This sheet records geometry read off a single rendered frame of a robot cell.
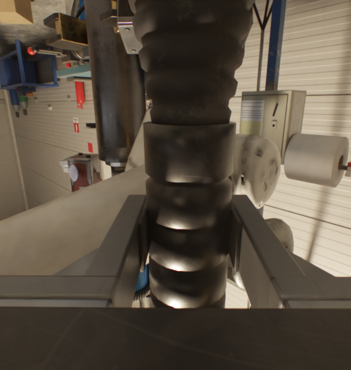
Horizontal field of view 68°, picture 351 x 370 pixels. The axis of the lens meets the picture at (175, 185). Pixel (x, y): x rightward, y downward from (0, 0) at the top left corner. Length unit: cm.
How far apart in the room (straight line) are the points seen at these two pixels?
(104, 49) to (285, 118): 98
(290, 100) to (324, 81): 121
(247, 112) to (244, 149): 138
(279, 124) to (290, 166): 24
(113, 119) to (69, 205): 88
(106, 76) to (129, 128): 20
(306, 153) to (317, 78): 135
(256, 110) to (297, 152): 34
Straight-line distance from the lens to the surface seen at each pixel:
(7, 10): 381
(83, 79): 207
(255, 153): 30
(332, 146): 150
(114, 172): 115
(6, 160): 1208
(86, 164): 122
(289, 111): 156
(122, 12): 30
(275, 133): 159
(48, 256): 19
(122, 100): 106
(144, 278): 140
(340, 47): 275
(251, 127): 166
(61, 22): 127
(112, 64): 107
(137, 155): 41
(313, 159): 150
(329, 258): 304
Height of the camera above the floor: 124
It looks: 17 degrees up
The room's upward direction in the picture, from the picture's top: 180 degrees clockwise
